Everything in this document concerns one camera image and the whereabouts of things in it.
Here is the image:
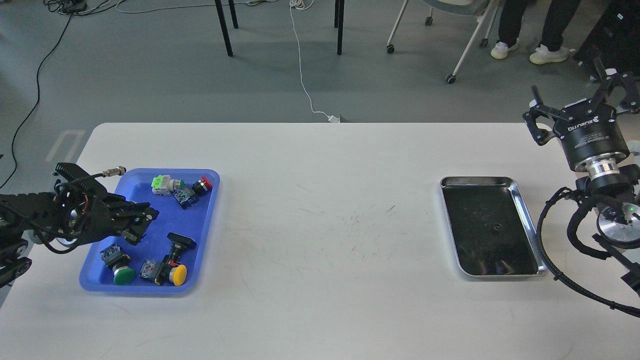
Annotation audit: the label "black box on floor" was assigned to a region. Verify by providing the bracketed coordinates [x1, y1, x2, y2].
[573, 0, 640, 81]

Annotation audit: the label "white office chair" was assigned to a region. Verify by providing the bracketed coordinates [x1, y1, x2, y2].
[385, 0, 502, 85]

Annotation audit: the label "black cable on floor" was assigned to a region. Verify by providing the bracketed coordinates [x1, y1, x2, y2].
[0, 0, 116, 188]

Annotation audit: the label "light green switch block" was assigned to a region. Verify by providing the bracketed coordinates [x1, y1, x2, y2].
[150, 175, 185, 196]

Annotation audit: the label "green push button switch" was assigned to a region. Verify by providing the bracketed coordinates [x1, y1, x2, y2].
[99, 244, 137, 286]

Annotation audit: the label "black table legs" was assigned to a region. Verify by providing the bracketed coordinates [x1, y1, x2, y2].
[214, 0, 345, 57]

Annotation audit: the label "black selector switch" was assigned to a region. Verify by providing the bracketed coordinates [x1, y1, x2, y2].
[167, 232, 197, 263]

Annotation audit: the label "metal tray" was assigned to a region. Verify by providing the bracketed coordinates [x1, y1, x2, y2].
[439, 176, 547, 280]

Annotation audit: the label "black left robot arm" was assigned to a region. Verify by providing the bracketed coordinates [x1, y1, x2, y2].
[0, 162, 159, 287]

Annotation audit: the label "yellow push button switch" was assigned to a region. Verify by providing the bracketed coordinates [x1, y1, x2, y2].
[138, 259, 188, 287]

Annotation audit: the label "blue plastic tray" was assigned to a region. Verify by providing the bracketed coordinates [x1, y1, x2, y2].
[78, 168, 221, 294]

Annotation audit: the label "person legs white shoes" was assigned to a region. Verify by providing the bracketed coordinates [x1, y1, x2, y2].
[490, 0, 581, 65]

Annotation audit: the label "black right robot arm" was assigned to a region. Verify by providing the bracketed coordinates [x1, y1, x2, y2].
[522, 57, 640, 317]

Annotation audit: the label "white cable on floor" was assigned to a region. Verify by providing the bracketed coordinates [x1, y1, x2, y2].
[288, 0, 341, 124]

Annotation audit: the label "red push button switch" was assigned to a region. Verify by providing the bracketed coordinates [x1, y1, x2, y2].
[172, 175, 213, 210]

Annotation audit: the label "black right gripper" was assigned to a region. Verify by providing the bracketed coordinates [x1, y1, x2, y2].
[522, 56, 640, 173]

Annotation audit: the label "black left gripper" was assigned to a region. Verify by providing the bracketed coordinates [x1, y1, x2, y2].
[78, 193, 160, 246]

